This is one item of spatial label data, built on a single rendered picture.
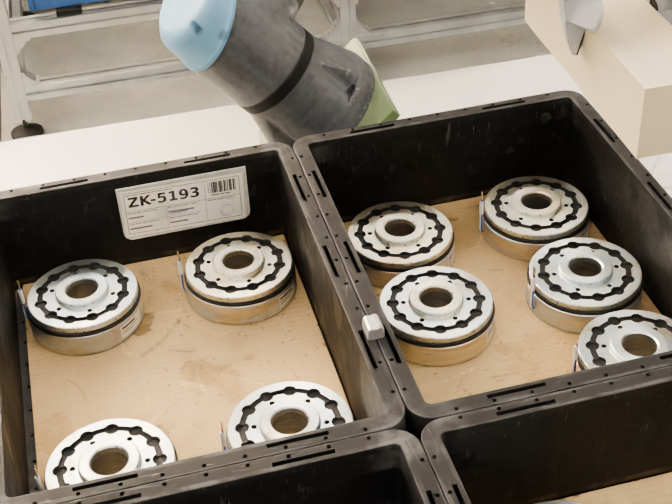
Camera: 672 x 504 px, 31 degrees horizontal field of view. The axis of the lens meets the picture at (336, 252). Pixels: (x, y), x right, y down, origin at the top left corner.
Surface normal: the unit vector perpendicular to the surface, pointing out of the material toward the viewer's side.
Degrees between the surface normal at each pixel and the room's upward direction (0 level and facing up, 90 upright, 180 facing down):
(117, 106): 0
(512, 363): 0
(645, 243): 90
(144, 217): 90
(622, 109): 90
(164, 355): 0
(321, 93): 62
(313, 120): 77
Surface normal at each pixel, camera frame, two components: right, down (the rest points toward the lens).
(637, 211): -0.97, 0.19
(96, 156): -0.05, -0.79
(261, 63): 0.33, 0.48
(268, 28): 0.65, 0.04
